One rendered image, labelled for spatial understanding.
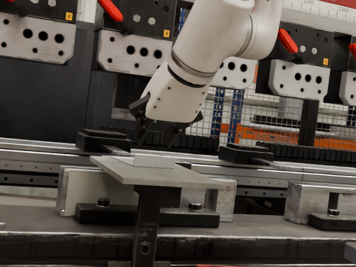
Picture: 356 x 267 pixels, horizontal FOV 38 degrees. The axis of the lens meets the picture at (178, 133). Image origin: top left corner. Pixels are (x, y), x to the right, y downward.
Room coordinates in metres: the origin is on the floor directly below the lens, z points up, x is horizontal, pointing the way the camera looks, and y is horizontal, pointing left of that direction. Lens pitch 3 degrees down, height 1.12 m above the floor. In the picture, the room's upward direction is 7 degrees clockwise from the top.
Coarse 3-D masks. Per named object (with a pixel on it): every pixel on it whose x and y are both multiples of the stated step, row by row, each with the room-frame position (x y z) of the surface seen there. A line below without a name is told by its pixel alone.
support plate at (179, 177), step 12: (96, 156) 1.04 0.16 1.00; (108, 168) 0.89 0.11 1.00; (120, 168) 0.90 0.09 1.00; (132, 168) 0.92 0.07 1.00; (144, 168) 0.93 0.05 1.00; (156, 168) 0.96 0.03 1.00; (180, 168) 1.00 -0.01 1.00; (120, 180) 0.81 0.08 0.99; (132, 180) 0.80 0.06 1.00; (144, 180) 0.81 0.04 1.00; (156, 180) 0.82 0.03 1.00; (168, 180) 0.83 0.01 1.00; (180, 180) 0.84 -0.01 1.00; (192, 180) 0.86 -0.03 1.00; (204, 180) 0.88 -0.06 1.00
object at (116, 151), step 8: (80, 136) 1.28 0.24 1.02; (88, 136) 1.24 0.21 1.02; (96, 136) 1.25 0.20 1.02; (104, 136) 1.26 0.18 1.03; (112, 136) 1.27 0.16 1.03; (120, 136) 1.28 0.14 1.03; (80, 144) 1.27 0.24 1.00; (88, 144) 1.24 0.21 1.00; (96, 144) 1.25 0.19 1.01; (104, 144) 1.25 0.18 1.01; (112, 144) 1.26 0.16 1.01; (120, 144) 1.27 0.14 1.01; (128, 144) 1.27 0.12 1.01; (96, 152) 1.25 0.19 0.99; (104, 152) 1.25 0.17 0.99; (112, 152) 1.14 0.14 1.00; (120, 152) 1.13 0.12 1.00; (128, 152) 1.28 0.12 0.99
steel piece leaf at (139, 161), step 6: (138, 156) 0.95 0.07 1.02; (144, 156) 0.95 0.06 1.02; (150, 156) 0.96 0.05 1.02; (126, 162) 0.98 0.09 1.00; (132, 162) 0.99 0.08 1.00; (138, 162) 0.95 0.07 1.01; (144, 162) 0.95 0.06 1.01; (150, 162) 0.96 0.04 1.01; (156, 162) 0.96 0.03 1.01; (162, 162) 0.97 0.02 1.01; (168, 162) 0.98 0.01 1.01; (174, 162) 0.98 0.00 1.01; (168, 168) 0.98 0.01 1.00
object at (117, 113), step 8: (120, 80) 1.06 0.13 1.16; (128, 80) 1.07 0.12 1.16; (136, 80) 1.08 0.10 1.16; (144, 80) 1.08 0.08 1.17; (120, 88) 1.06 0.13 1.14; (128, 88) 1.07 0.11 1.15; (136, 88) 1.08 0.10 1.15; (144, 88) 1.08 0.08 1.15; (112, 96) 1.08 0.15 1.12; (120, 96) 1.07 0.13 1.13; (128, 96) 1.07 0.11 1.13; (136, 96) 1.08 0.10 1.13; (112, 104) 1.07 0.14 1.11; (120, 104) 1.07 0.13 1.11; (128, 104) 1.07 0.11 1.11; (112, 112) 1.07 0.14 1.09; (120, 112) 1.08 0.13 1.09; (128, 112) 1.08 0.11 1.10; (136, 120) 1.09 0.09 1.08
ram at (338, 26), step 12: (180, 0) 1.07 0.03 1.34; (192, 0) 1.08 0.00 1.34; (324, 0) 1.20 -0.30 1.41; (336, 0) 1.22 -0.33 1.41; (348, 0) 1.23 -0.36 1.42; (288, 12) 1.17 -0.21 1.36; (300, 12) 1.18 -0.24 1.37; (300, 24) 1.18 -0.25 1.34; (312, 24) 1.19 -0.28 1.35; (324, 24) 1.21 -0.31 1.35; (336, 24) 1.22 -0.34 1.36; (348, 24) 1.23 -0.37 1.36; (336, 36) 1.28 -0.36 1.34
